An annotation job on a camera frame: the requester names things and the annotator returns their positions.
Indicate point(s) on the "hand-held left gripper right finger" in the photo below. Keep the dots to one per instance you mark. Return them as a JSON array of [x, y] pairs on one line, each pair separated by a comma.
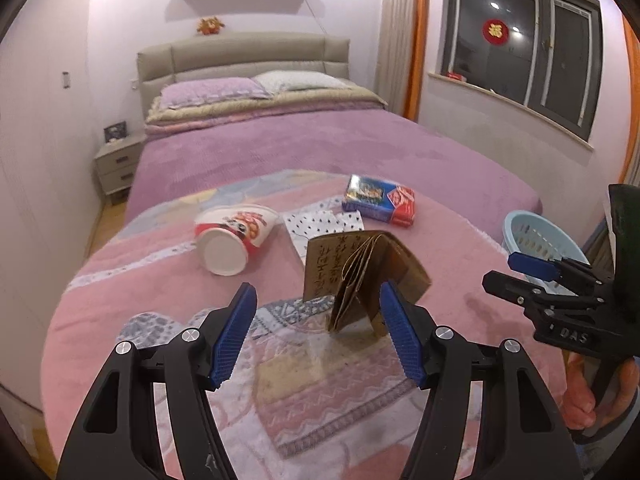
[[402, 335]]

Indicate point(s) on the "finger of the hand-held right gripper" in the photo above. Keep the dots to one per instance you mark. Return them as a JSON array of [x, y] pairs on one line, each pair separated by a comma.
[[530, 265], [505, 282]]

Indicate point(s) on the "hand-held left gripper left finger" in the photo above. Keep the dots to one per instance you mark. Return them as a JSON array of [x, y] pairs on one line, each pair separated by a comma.
[[232, 340]]

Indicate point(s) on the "light blue plastic basket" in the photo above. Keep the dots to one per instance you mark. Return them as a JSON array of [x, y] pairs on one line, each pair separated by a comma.
[[530, 232]]

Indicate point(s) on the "brown paper bag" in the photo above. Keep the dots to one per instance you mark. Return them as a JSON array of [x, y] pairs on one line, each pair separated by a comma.
[[325, 270]]

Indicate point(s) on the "person's right hand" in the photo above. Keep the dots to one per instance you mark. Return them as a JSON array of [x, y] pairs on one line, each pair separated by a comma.
[[580, 400]]

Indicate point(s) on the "red and white noodle cup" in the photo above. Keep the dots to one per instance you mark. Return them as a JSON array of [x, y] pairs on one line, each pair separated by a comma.
[[222, 252]]

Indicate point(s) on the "pink printed blanket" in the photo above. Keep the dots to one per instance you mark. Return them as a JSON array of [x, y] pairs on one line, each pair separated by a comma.
[[150, 280]]

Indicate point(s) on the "white polka dot bag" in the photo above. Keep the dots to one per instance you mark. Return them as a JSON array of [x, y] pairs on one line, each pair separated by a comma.
[[310, 225]]

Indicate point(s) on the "blue and red box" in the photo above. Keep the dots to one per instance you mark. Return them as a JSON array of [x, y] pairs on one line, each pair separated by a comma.
[[370, 200]]

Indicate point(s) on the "orange curtain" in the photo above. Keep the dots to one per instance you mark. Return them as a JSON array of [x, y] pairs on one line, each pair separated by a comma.
[[632, 110], [420, 35]]

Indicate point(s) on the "small red box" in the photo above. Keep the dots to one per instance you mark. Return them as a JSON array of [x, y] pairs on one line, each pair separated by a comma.
[[456, 76]]

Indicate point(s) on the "beige nightstand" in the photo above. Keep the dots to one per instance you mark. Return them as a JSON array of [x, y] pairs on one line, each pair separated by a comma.
[[117, 170]]

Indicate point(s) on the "dark framed window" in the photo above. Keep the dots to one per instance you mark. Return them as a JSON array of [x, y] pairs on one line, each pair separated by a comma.
[[520, 60]]

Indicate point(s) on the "purple bedspread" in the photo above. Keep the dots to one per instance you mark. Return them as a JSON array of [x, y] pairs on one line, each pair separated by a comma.
[[300, 145]]

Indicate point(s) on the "red round window sticker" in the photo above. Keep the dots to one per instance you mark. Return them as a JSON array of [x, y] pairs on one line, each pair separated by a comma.
[[494, 32]]

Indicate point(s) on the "folded beige quilt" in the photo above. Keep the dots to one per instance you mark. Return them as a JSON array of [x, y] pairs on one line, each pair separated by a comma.
[[310, 105]]

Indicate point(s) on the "purple pillow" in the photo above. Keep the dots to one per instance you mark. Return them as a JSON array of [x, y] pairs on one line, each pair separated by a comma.
[[215, 92]]

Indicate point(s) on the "beige curtain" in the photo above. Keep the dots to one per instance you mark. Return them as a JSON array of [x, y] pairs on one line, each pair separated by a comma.
[[392, 35]]

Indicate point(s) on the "white patterned pillow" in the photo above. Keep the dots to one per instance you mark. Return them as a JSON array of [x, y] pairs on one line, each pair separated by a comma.
[[300, 80]]

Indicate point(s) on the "beige padded headboard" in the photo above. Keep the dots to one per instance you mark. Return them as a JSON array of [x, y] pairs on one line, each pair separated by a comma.
[[250, 55]]

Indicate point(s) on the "orange plush toy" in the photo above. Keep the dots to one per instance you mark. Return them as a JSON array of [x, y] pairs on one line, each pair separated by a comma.
[[210, 26]]

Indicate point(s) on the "small photo frame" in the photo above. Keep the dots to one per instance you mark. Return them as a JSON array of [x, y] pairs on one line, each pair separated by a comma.
[[115, 131]]

